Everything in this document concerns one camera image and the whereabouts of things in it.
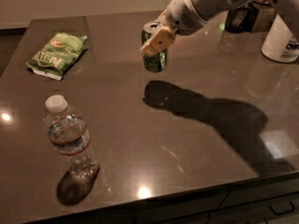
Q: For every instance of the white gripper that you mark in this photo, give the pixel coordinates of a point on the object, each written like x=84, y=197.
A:
x=183, y=15

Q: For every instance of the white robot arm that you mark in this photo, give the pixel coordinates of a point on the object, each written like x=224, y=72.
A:
x=288, y=10

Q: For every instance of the black mesh pen cup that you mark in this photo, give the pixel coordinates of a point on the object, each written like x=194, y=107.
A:
x=236, y=20

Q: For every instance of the dark box with snacks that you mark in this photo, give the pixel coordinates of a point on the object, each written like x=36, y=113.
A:
x=261, y=16

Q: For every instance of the green chip bag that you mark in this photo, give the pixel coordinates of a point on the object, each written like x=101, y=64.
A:
x=57, y=56

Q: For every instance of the white plastic container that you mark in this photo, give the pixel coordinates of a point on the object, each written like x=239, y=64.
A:
x=280, y=45

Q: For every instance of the clear plastic water bottle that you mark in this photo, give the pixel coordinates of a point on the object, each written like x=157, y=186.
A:
x=70, y=137

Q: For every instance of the black drawer handle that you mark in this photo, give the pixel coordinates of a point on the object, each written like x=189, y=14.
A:
x=282, y=209

